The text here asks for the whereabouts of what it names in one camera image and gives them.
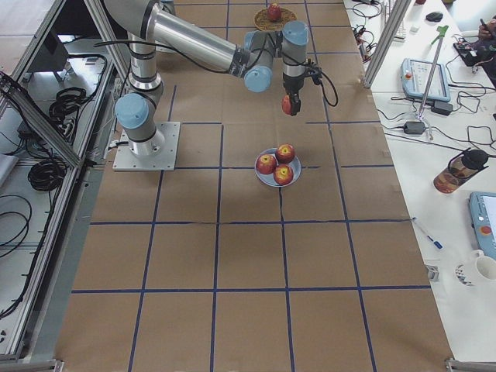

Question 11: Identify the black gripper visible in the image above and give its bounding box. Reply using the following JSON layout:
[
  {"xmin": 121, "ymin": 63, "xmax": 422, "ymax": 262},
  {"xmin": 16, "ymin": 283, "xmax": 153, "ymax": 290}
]
[{"xmin": 283, "ymin": 58, "xmax": 322, "ymax": 115}]

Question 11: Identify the yellow red apple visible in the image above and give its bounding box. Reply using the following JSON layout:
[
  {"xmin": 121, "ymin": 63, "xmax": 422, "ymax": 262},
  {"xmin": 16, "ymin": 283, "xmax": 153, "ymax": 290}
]
[{"xmin": 281, "ymin": 95, "xmax": 292, "ymax": 115}]

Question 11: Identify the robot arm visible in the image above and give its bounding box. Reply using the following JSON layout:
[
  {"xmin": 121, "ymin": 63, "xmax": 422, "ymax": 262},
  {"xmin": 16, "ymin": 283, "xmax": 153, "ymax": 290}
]
[{"xmin": 105, "ymin": 1, "xmax": 322, "ymax": 115}]

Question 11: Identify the red apple on plate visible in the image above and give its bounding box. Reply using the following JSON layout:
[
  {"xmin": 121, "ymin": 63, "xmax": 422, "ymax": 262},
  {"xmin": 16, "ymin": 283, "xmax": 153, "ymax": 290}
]
[
  {"xmin": 255, "ymin": 153, "xmax": 277, "ymax": 175},
  {"xmin": 273, "ymin": 164, "xmax": 294, "ymax": 186},
  {"xmin": 275, "ymin": 143, "xmax": 295, "ymax": 164}
]

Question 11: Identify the woven wicker basket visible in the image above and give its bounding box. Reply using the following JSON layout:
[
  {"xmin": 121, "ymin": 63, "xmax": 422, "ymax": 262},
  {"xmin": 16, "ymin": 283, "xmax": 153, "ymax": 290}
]
[{"xmin": 254, "ymin": 8, "xmax": 297, "ymax": 31}]

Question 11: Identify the dark red apple in basket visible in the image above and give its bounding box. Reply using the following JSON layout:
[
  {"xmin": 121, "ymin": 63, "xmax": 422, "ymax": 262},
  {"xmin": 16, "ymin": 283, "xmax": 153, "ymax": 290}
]
[{"xmin": 266, "ymin": 2, "xmax": 282, "ymax": 22}]

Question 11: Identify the light blue plate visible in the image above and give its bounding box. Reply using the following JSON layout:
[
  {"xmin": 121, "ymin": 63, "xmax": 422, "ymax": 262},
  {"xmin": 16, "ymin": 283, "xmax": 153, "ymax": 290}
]
[{"xmin": 254, "ymin": 147, "xmax": 302, "ymax": 187}]

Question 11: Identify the teach pendant tablet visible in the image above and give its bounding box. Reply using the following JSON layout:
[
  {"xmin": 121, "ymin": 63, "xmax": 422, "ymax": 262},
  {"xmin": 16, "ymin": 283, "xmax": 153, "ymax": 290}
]
[
  {"xmin": 469, "ymin": 192, "xmax": 496, "ymax": 259},
  {"xmin": 401, "ymin": 58, "xmax": 451, "ymax": 102}
]

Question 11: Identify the blue white pen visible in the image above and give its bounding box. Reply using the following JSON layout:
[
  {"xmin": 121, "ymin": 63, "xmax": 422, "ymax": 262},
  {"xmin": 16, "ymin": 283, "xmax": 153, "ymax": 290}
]
[{"xmin": 412, "ymin": 217, "xmax": 443, "ymax": 250}]

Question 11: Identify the white mug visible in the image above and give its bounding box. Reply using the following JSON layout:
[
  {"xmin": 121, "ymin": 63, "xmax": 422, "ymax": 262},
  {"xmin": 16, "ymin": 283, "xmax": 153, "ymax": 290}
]
[{"xmin": 454, "ymin": 250, "xmax": 495, "ymax": 287}]

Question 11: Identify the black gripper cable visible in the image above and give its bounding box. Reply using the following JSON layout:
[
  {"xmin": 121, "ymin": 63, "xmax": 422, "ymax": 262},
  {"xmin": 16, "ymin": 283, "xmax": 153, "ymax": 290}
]
[{"xmin": 308, "ymin": 65, "xmax": 339, "ymax": 107}]

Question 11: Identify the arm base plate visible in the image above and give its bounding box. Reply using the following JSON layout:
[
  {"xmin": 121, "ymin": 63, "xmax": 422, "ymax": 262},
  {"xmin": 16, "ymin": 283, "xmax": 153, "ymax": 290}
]
[{"xmin": 113, "ymin": 122, "xmax": 181, "ymax": 171}]

